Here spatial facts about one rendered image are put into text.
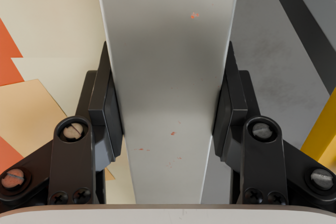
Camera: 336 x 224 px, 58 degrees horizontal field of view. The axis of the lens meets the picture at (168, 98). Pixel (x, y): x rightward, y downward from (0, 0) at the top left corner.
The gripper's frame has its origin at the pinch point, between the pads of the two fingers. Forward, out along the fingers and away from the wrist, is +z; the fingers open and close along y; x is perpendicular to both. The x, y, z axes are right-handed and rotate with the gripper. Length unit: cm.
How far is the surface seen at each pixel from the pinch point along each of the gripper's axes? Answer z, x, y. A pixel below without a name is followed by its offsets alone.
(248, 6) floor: 101, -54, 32
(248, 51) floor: 101, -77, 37
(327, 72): 15.3, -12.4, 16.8
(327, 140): 5.3, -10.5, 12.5
